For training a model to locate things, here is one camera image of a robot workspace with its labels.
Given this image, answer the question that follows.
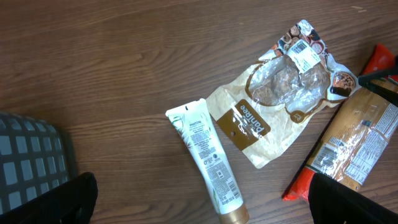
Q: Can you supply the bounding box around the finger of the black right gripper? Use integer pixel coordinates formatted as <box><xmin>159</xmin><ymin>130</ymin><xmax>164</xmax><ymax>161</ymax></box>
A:
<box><xmin>358</xmin><ymin>56</ymin><xmax>397</xmax><ymax>106</ymax></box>

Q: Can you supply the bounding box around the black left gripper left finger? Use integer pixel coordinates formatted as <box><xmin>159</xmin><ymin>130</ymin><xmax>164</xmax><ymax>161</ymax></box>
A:
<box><xmin>1</xmin><ymin>172</ymin><xmax>98</xmax><ymax>224</ymax></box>

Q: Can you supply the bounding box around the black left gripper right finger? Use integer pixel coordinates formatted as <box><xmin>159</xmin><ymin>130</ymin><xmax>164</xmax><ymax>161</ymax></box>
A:
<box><xmin>308</xmin><ymin>173</ymin><xmax>397</xmax><ymax>224</ymax></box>

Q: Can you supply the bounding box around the orange spaghetti package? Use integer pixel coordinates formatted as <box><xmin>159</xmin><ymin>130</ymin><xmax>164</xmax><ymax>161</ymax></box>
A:
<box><xmin>282</xmin><ymin>44</ymin><xmax>397</xmax><ymax>201</ymax></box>

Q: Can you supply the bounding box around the white shampoo tube gold cap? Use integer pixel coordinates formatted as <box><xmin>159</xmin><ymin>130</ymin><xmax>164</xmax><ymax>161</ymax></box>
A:
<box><xmin>165</xmin><ymin>98</ymin><xmax>249</xmax><ymax>224</ymax></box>

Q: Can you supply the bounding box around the grey plastic shopping basket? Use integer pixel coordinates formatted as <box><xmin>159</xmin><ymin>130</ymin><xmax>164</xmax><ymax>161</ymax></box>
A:
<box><xmin>1</xmin><ymin>112</ymin><xmax>78</xmax><ymax>215</ymax></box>

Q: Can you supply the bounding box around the beige cookie pouch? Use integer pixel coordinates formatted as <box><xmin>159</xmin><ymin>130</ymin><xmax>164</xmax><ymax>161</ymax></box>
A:
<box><xmin>206</xmin><ymin>20</ymin><xmax>359</xmax><ymax>169</ymax></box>

